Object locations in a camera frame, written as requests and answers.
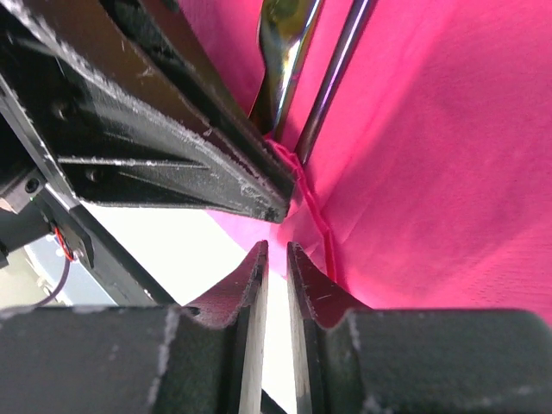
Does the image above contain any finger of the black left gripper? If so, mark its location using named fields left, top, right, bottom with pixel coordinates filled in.
left=1, top=1, right=288, bottom=223
left=142, top=1, right=294, bottom=203

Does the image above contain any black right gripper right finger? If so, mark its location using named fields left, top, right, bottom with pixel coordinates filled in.
left=287, top=243, right=551, bottom=413

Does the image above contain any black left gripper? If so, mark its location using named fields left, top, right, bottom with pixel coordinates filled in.
left=1, top=79, right=173, bottom=304

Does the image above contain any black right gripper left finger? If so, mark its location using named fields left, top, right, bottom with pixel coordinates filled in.
left=1, top=241, right=268, bottom=413

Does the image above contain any iridescent rainbow knife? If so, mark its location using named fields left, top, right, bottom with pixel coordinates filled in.
left=249, top=0, right=323, bottom=141

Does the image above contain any iridescent purple fork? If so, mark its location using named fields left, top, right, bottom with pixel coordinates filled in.
left=295, top=0, right=377, bottom=165

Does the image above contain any pink paper napkin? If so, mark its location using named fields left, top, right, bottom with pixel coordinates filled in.
left=176, top=0, right=552, bottom=324

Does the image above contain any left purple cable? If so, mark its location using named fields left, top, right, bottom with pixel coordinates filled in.
left=41, top=254, right=72, bottom=305

